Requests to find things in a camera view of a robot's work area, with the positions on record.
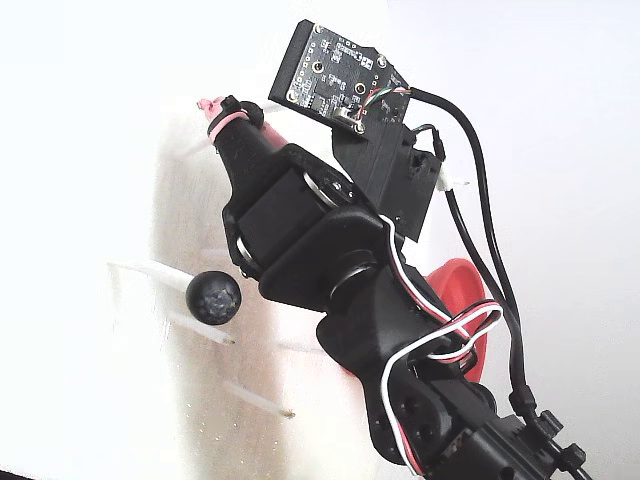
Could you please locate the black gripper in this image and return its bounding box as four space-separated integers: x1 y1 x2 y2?
197 94 390 314

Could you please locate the large dark blueberry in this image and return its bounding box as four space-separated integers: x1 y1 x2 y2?
185 270 243 327

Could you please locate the red collapsible silicone cup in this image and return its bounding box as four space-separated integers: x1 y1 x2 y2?
427 257 490 382

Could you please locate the long curved white stem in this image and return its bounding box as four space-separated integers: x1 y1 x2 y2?
106 261 192 294

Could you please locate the white foam block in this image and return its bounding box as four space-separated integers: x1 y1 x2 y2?
0 0 436 480

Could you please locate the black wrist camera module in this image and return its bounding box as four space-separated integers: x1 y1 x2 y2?
382 69 414 124
268 19 401 136

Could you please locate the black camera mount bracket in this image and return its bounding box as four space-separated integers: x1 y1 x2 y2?
329 119 447 244

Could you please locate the red white servo wire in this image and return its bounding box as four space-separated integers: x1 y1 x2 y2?
377 213 505 479

